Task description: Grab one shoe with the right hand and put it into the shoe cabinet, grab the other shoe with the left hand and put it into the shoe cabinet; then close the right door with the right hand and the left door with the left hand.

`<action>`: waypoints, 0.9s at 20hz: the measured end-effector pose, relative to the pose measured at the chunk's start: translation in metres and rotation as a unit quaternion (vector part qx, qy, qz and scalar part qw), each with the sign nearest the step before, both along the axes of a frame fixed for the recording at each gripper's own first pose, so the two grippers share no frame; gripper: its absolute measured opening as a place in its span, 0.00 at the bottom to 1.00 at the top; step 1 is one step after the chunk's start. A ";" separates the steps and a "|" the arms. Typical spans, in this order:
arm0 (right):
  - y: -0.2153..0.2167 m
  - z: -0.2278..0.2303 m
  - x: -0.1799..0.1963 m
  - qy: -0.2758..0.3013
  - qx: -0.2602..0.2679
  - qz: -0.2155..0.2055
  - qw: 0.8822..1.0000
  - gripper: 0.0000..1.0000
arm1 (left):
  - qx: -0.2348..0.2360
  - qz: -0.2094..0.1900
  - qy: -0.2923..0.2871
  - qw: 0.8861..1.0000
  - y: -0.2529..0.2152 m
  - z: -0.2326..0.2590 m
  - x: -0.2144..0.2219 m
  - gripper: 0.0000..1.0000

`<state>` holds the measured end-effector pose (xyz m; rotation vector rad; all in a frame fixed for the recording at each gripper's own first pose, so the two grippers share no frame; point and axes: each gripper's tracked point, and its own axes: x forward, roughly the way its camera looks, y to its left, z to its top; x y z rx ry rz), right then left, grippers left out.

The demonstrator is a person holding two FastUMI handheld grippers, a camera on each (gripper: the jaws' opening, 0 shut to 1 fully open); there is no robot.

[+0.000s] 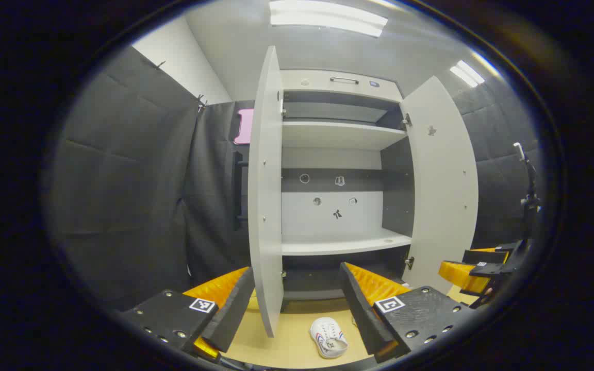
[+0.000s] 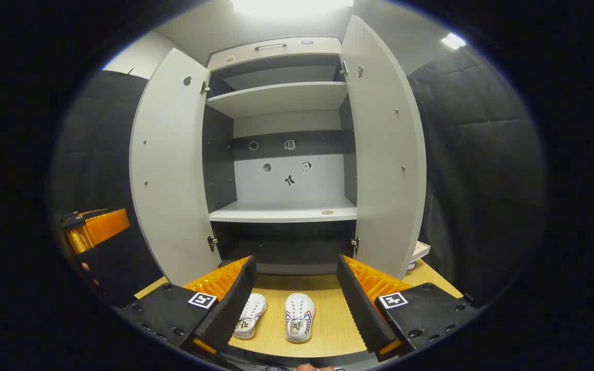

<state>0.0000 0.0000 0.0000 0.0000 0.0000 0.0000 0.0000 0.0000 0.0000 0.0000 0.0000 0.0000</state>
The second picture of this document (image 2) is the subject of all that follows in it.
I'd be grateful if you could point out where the ceiling light panel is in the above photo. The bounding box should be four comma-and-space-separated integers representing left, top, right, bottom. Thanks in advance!
231, 0, 354, 16
441, 32, 467, 50

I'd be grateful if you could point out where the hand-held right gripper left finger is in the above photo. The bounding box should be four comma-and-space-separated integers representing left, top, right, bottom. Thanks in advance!
115, 255, 258, 356

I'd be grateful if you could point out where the white canvas shoe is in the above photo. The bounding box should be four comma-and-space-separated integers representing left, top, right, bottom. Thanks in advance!
285, 293, 316, 344
233, 293, 268, 341

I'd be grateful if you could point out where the white book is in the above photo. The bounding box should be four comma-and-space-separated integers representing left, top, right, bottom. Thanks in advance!
410, 241, 431, 263

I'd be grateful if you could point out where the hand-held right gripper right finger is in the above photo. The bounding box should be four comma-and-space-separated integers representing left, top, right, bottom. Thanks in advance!
335, 254, 479, 362

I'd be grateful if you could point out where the grey shoe cabinet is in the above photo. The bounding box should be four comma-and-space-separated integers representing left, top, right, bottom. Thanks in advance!
202, 36, 359, 276

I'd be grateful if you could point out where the grey cabinet drawer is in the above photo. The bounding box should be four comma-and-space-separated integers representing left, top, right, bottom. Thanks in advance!
207, 36, 342, 73

